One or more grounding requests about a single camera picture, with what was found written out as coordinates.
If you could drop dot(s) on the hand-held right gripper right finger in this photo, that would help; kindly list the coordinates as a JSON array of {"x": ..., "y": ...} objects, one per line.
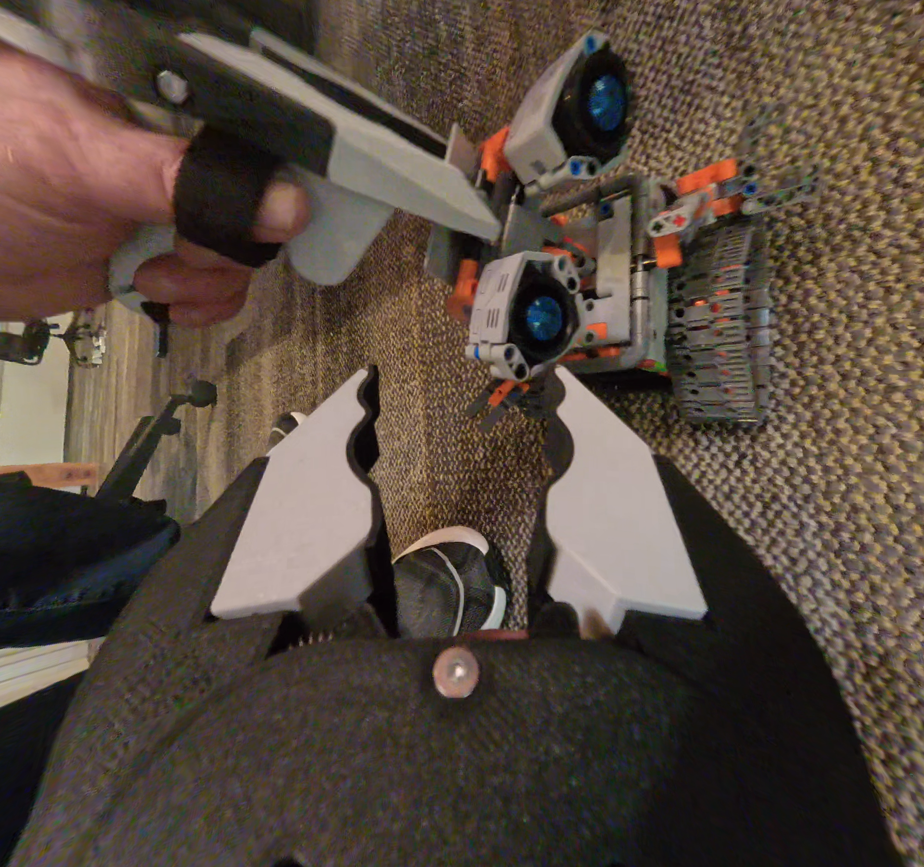
[{"x": 621, "y": 535}]

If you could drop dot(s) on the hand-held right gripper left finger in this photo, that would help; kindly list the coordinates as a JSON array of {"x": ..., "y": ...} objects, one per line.
[{"x": 296, "y": 535}]

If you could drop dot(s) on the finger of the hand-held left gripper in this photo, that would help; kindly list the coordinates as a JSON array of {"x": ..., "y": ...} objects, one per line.
[{"x": 404, "y": 181}]

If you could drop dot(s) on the tracked building-block toy robot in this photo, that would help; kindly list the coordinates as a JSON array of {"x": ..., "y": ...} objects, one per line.
[{"x": 621, "y": 275}]

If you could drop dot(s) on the person's left hand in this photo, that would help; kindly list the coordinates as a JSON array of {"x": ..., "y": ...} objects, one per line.
[{"x": 87, "y": 188}]

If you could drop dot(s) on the grey white sneaker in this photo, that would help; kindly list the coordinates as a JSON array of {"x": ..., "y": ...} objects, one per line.
[{"x": 448, "y": 586}]

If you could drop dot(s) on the black chair base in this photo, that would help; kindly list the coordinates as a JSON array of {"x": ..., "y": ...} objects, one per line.
[{"x": 152, "y": 441}]

